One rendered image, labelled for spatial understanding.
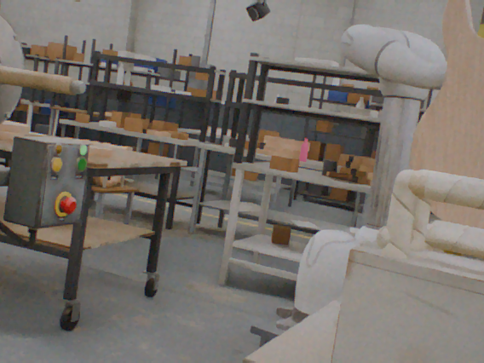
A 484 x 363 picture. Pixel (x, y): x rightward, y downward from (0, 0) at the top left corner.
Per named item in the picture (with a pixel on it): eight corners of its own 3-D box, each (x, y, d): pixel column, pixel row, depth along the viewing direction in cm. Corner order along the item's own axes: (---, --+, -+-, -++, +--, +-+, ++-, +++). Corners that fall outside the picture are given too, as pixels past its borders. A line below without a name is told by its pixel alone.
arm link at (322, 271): (280, 302, 188) (293, 224, 186) (327, 299, 199) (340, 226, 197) (320, 322, 175) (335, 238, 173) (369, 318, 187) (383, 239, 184)
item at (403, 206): (378, 254, 86) (392, 180, 85) (385, 250, 89) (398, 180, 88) (404, 260, 85) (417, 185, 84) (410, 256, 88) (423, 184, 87)
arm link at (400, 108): (329, 296, 199) (380, 293, 212) (371, 312, 186) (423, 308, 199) (367, 29, 194) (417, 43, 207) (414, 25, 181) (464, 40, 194)
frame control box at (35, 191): (-67, 235, 160) (-54, 124, 158) (2, 227, 180) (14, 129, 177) (18, 258, 151) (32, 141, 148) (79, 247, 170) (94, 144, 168)
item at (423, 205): (395, 247, 93) (408, 179, 92) (401, 244, 96) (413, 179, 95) (419, 252, 92) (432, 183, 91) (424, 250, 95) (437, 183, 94)
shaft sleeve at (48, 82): (6, 68, 135) (2, 84, 135) (-6, 63, 132) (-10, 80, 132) (81, 80, 128) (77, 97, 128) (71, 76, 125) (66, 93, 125)
